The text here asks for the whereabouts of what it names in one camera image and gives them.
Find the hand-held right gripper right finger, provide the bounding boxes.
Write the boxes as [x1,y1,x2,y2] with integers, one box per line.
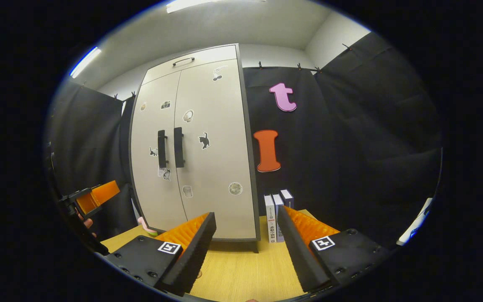
[277,205,391,293]

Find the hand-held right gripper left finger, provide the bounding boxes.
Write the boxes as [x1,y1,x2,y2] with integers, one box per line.
[105,212,217,297]

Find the white cabinet door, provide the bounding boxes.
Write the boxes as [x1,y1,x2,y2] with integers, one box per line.
[130,70,189,234]
[174,59,259,241]

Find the black backdrop cloth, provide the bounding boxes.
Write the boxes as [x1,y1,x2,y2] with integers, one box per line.
[45,79,125,242]
[241,65,334,240]
[118,94,140,240]
[315,30,444,250]

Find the pink starfish plush toy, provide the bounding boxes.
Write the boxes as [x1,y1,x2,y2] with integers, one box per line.
[137,216,158,237]

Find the dark blue book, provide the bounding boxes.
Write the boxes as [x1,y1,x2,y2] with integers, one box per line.
[280,189,295,210]

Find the white cabinet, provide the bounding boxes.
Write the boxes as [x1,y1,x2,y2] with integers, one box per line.
[129,43,261,253]

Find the white plastic object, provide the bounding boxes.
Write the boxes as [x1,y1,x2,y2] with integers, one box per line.
[396,197,434,246]

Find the ceiling light panel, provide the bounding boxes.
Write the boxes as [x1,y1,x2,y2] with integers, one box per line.
[69,46,102,79]
[166,0,267,14]

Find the white cabinet drawer front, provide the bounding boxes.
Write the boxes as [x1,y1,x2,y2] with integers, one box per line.
[140,44,239,85]

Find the black door handle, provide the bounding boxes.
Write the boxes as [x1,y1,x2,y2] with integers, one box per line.
[173,127,185,169]
[157,130,169,169]

